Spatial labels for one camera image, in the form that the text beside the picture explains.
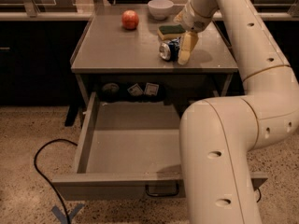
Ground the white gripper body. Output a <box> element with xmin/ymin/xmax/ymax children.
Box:
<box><xmin>180</xmin><ymin>0</ymin><xmax>215</xmax><ymax>33</ymax></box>

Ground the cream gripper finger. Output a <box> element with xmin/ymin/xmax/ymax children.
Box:
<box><xmin>173</xmin><ymin>11</ymin><xmax>183</xmax><ymax>24</ymax></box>
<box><xmin>178</xmin><ymin>32</ymin><xmax>198</xmax><ymax>65</ymax></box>

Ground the blue pepsi can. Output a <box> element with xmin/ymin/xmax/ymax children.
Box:
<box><xmin>159</xmin><ymin>38</ymin><xmax>180</xmax><ymax>62</ymax></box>

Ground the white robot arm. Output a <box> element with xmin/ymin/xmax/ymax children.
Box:
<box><xmin>176</xmin><ymin>0</ymin><xmax>299</xmax><ymax>224</ymax></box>

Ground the grey open top drawer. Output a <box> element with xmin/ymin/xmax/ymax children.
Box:
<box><xmin>53</xmin><ymin>95</ymin><xmax>264</xmax><ymax>204</ymax></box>

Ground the green yellow sponge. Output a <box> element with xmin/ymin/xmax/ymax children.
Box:
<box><xmin>157</xmin><ymin>25</ymin><xmax>185</xmax><ymax>40</ymax></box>

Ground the white bowl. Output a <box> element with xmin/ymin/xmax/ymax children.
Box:
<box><xmin>148</xmin><ymin>0</ymin><xmax>174</xmax><ymax>20</ymax></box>

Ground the red apple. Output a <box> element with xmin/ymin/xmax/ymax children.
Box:
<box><xmin>121</xmin><ymin>10</ymin><xmax>139</xmax><ymax>30</ymax></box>

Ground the white tag card right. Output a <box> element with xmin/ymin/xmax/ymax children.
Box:
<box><xmin>144</xmin><ymin>83</ymin><xmax>159</xmax><ymax>96</ymax></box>

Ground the white tag card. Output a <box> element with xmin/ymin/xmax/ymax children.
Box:
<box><xmin>127</xmin><ymin>83</ymin><xmax>143</xmax><ymax>97</ymax></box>
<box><xmin>144</xmin><ymin>83</ymin><xmax>159</xmax><ymax>96</ymax></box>

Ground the grey cabinet table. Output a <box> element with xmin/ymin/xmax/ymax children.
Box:
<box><xmin>71</xmin><ymin>4</ymin><xmax>237</xmax><ymax>106</ymax></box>

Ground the white tag card left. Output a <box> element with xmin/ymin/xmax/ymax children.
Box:
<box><xmin>127</xmin><ymin>83</ymin><xmax>143</xmax><ymax>97</ymax></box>

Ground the round dark object under table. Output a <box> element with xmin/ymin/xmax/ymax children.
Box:
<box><xmin>102</xmin><ymin>83</ymin><xmax>120</xmax><ymax>98</ymax></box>

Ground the blue tape floor mark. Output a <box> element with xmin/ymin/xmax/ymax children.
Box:
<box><xmin>51</xmin><ymin>203</ymin><xmax>84</xmax><ymax>224</ymax></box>

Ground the black drawer handle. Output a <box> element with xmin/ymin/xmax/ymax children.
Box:
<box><xmin>145</xmin><ymin>184</ymin><xmax>179</xmax><ymax>198</ymax></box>

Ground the black floor cable left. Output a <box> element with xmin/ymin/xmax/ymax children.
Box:
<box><xmin>33</xmin><ymin>138</ymin><xmax>78</xmax><ymax>224</ymax></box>

